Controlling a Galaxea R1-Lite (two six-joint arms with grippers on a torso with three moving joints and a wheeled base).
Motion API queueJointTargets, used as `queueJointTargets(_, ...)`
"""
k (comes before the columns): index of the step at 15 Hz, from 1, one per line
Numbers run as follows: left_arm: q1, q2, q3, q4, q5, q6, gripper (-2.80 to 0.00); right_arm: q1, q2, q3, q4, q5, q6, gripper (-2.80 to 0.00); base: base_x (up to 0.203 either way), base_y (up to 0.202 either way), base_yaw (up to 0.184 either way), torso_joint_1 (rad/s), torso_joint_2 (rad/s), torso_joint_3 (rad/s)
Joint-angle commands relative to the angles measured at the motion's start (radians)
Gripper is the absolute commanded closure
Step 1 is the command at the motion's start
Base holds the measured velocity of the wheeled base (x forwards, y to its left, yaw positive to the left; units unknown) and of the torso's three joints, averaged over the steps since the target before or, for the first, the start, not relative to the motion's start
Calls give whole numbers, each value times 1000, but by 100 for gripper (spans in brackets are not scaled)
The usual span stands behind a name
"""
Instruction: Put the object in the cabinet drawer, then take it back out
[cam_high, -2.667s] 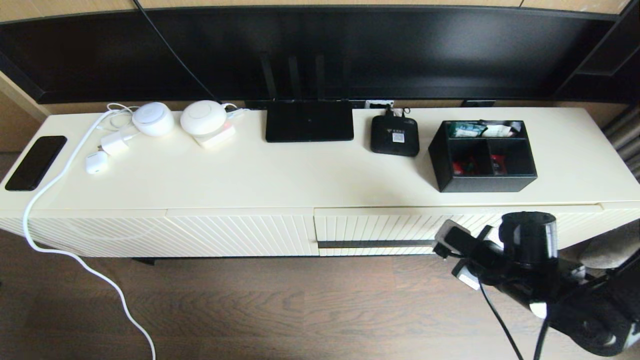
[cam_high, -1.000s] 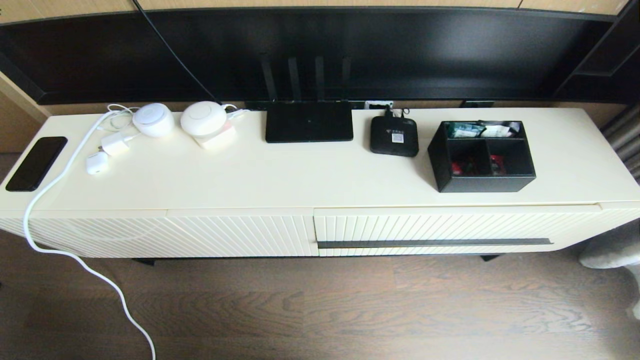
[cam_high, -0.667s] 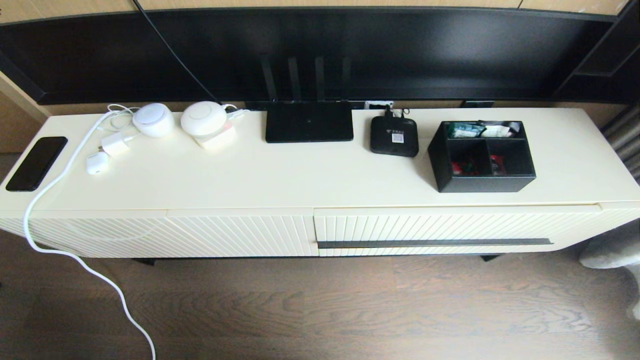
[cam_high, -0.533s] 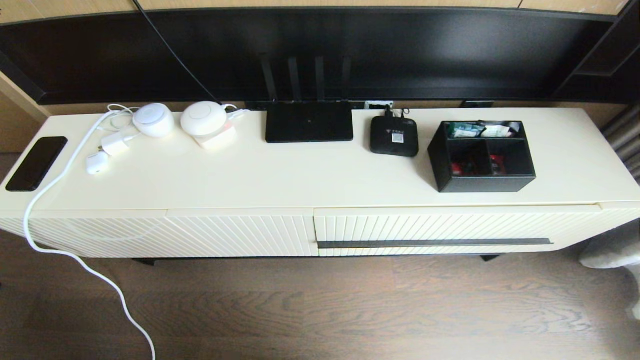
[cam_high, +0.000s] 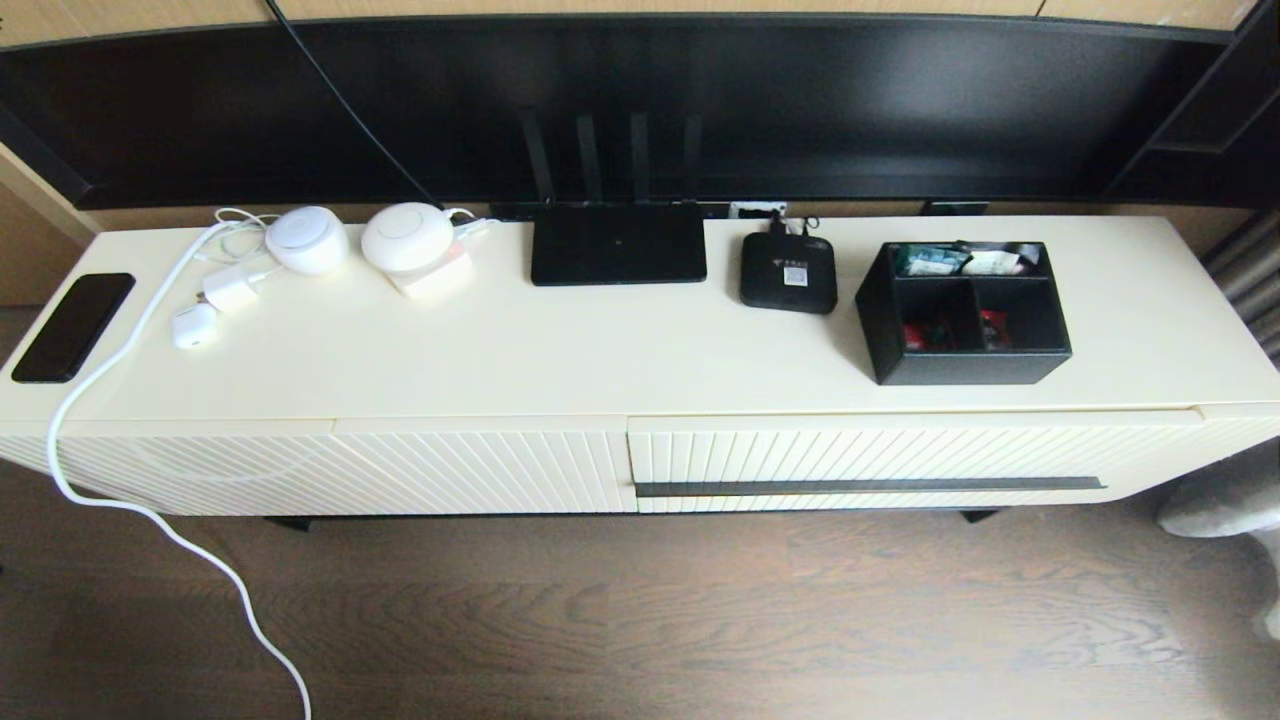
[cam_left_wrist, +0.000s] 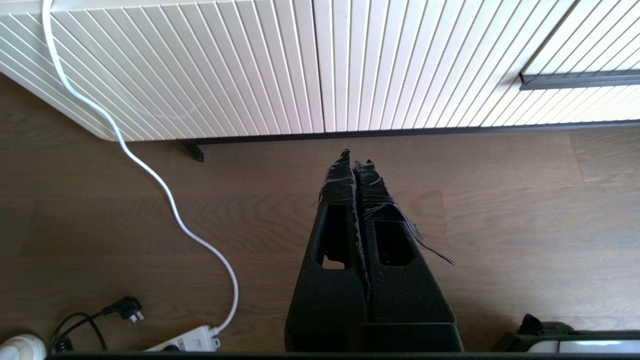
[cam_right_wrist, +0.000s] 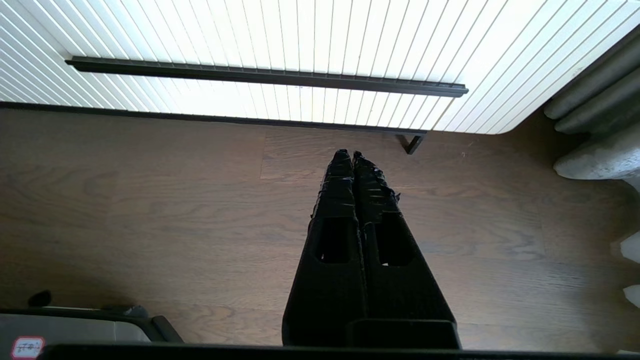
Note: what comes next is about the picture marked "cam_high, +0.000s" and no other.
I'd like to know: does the white round smart speaker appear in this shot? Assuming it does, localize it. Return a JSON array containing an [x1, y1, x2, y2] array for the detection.
[[265, 206, 351, 277]]

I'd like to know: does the thin black hanging cable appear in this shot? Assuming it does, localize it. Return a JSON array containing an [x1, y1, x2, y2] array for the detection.
[[264, 0, 438, 203]]

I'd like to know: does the black flat television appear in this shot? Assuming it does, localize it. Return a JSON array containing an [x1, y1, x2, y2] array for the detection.
[[0, 10, 1241, 221]]

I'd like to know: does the thick white power cable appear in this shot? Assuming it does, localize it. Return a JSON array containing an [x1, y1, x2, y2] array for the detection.
[[46, 218, 314, 720]]

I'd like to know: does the small white charger cube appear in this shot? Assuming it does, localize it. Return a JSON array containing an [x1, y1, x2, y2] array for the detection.
[[173, 303, 220, 351]]

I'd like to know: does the green snack packet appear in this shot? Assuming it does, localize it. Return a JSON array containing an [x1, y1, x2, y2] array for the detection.
[[893, 246, 969, 277]]

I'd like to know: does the cream drawer with ribbed front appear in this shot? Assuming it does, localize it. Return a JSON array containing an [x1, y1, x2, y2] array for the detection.
[[628, 407, 1206, 514]]

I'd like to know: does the black compartment organizer box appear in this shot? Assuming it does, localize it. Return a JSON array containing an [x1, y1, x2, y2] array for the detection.
[[854, 240, 1074, 387]]

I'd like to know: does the grey upholstered seat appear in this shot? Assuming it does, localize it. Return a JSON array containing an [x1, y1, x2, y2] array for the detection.
[[1158, 440, 1280, 546]]

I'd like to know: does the black set-top box cable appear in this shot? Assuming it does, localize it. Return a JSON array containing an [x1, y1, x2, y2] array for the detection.
[[765, 207, 823, 239]]

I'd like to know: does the white dome shaped device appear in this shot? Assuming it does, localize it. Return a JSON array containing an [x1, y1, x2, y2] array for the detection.
[[361, 202, 457, 274]]

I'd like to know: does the white snack packet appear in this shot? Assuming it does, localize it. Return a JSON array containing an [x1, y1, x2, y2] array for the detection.
[[960, 243, 1041, 277]]

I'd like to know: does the black smartphone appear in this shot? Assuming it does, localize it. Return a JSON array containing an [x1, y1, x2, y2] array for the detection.
[[12, 272, 137, 384]]

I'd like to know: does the cream tv cabinet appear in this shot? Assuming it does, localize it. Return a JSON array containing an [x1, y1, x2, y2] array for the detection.
[[0, 214, 1280, 531]]

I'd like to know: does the thin white charging cable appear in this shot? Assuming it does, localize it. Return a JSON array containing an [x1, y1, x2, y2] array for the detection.
[[208, 206, 283, 267]]

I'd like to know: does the black router with antennas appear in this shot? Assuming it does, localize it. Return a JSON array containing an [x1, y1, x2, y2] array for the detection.
[[520, 110, 709, 287]]

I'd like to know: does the cream square base box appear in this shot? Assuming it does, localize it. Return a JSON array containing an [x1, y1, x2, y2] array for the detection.
[[385, 246, 476, 301]]

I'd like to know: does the black set-top box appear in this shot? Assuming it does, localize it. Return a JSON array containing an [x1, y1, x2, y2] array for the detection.
[[739, 228, 838, 315]]

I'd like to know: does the grey curtain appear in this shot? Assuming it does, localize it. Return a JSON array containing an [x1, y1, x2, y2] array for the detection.
[[1200, 205, 1280, 366]]

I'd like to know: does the white charger adapter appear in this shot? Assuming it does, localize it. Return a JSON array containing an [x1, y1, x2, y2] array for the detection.
[[200, 262, 265, 314]]

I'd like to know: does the black wall shelf unit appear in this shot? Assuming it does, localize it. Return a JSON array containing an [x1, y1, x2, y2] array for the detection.
[[1105, 0, 1280, 209]]

